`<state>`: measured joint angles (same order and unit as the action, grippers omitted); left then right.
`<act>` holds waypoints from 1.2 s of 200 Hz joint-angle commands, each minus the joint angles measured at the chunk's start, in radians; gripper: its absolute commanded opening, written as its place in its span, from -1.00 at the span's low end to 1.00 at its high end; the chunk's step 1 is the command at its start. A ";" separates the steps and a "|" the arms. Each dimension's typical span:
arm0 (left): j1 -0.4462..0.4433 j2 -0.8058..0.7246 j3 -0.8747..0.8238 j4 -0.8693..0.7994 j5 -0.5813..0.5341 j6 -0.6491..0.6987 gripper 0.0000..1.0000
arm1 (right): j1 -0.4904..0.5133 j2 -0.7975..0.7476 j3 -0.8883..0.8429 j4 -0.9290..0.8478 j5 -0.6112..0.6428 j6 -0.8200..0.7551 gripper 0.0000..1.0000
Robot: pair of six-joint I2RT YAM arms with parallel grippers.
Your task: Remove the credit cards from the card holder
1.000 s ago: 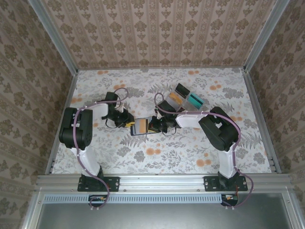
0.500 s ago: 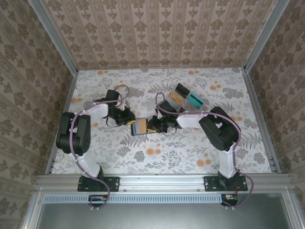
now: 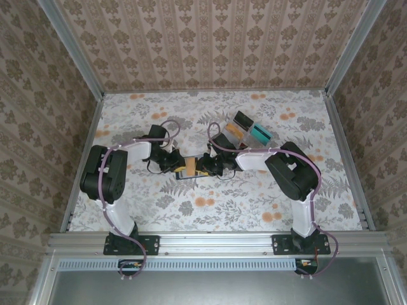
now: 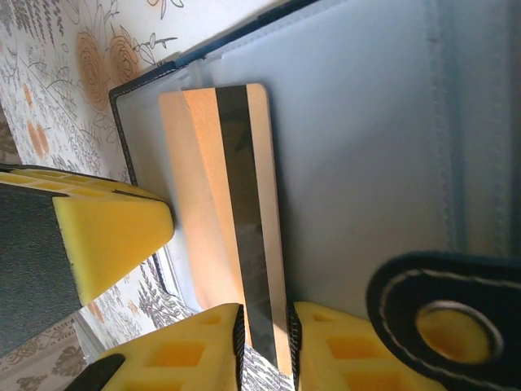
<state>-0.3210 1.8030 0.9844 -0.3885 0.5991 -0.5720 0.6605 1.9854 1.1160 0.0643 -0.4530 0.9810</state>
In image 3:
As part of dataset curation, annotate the teal credit card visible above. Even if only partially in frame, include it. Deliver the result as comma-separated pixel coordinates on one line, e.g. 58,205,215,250
251,124,273,144

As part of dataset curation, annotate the floral print tablecloth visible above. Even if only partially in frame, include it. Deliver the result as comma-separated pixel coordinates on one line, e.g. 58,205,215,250
68,90,363,233

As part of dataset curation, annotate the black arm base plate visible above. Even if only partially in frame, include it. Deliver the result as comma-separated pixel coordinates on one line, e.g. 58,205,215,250
103,234,160,256
272,234,331,256

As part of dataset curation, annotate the grey metal panel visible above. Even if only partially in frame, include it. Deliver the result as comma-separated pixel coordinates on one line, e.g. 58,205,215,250
47,269,387,305

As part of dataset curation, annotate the thin black right camera cable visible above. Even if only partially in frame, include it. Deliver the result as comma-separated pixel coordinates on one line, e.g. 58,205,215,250
218,169,243,182

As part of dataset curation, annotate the aluminium mounting beam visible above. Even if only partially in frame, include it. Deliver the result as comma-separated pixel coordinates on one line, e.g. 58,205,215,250
47,231,392,255

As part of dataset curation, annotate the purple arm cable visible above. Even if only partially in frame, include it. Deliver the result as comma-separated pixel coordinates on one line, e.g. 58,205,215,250
207,122,340,280
99,119,181,282

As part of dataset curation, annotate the aluminium lower frame bar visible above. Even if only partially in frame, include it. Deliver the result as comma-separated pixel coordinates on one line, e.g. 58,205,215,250
27,254,63,305
375,254,400,305

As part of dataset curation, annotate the aluminium frame post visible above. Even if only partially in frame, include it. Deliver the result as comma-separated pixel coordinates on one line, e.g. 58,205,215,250
324,0,387,98
37,0,106,98

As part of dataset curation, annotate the black credit card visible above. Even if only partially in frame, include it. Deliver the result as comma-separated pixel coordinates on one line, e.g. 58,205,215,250
234,111,254,130

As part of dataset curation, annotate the small controller board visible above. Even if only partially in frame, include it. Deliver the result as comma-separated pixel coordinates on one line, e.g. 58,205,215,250
294,259,319,275
118,259,144,276

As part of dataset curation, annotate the aluminium side rail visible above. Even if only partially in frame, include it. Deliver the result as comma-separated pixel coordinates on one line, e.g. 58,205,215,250
59,91,106,233
322,90,376,232

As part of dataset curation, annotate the thin black camera cable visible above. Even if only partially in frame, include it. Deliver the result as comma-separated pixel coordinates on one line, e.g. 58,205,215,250
218,169,243,182
146,158,167,175

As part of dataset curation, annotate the thin black left camera cable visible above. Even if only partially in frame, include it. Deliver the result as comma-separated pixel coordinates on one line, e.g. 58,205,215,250
146,158,167,175

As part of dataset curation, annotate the slotted grey cable duct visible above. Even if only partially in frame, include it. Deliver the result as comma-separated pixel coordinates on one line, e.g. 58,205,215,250
59,259,314,271

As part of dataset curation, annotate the clear acrylic card organizer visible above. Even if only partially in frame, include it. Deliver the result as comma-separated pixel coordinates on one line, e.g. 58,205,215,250
221,109,273,151

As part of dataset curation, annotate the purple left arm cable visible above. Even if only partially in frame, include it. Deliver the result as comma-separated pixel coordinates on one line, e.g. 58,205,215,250
99,119,181,282

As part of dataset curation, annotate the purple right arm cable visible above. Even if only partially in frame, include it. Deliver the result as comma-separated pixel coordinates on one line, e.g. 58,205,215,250
207,122,340,280

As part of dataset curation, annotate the blue card holder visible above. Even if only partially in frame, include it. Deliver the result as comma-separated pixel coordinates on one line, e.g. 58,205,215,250
176,156,206,181

